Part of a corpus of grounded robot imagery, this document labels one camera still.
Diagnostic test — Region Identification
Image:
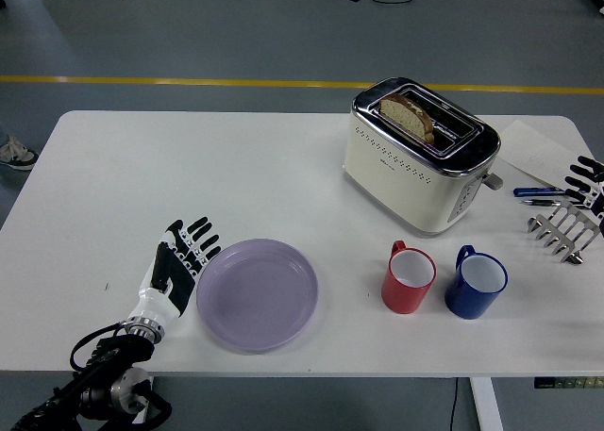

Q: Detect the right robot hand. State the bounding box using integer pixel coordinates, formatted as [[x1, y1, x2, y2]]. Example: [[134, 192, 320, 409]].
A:
[[562, 155, 604, 215]]

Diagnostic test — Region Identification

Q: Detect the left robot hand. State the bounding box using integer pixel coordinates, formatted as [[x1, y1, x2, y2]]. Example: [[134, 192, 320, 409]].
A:
[[129, 216, 223, 329]]

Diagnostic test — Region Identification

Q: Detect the purple plate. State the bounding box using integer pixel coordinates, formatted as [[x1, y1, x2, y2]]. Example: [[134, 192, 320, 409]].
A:
[[195, 238, 320, 356]]

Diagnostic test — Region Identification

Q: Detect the bread slice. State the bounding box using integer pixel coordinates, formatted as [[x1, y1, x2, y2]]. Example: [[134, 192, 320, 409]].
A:
[[379, 94, 435, 144]]

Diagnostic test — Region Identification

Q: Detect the black pen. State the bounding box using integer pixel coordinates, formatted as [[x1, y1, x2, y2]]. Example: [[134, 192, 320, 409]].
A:
[[520, 197, 570, 209]]

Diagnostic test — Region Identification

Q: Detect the blue pen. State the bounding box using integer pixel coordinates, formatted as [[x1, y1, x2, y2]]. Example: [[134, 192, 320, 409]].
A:
[[512, 186, 570, 198]]

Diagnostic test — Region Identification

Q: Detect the metal toast rack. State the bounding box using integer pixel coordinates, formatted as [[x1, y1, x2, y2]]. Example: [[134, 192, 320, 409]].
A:
[[526, 200, 604, 266]]

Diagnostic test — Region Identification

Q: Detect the white paper sheet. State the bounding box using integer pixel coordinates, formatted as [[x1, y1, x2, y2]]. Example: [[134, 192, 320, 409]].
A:
[[497, 118, 591, 190]]

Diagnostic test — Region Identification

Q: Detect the white table leg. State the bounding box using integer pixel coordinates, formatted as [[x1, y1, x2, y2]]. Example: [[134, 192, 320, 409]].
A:
[[469, 376, 504, 431], [119, 376, 155, 431]]

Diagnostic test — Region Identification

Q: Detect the blue enamel mug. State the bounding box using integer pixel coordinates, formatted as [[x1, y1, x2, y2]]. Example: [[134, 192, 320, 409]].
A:
[[444, 244, 510, 320]]

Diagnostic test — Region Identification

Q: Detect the cream and chrome toaster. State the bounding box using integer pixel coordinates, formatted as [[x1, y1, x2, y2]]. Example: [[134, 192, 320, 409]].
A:
[[342, 75, 505, 240]]

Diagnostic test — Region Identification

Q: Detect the black table control panel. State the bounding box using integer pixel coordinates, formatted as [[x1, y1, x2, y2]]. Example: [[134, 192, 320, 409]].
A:
[[533, 377, 604, 389]]

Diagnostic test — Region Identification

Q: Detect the yellow floor tape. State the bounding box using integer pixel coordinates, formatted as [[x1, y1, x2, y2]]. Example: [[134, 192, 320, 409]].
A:
[[0, 75, 604, 95]]

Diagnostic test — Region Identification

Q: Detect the person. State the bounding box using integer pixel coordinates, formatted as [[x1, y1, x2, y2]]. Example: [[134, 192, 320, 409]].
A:
[[0, 122, 40, 172]]

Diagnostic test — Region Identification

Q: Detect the red enamel mug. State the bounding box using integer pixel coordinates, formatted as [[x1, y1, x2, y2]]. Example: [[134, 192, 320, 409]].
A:
[[380, 240, 437, 315]]

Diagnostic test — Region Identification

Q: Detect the black cable under table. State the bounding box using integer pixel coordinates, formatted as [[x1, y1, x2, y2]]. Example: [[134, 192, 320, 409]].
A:
[[447, 377, 460, 431]]

